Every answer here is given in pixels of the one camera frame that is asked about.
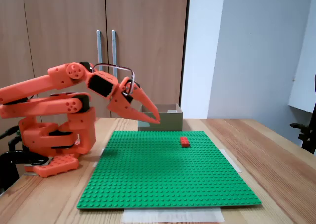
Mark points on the red lego block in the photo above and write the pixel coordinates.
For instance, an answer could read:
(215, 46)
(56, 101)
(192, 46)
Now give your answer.
(184, 142)

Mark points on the green lego baseplate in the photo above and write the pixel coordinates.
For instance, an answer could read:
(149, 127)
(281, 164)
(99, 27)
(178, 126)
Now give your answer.
(153, 174)

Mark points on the masking tape strip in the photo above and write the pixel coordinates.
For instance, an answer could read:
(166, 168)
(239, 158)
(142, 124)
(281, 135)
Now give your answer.
(233, 162)
(172, 215)
(102, 152)

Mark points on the wooden cabinet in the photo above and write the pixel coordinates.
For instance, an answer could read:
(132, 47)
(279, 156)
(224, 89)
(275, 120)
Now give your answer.
(61, 24)

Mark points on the open cardboard box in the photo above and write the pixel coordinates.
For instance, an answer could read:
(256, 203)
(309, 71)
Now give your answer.
(170, 123)

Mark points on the black stand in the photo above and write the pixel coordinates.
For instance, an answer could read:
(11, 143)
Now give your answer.
(307, 135)

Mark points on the black table clamp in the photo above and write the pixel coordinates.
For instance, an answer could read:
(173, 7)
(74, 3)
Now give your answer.
(10, 164)

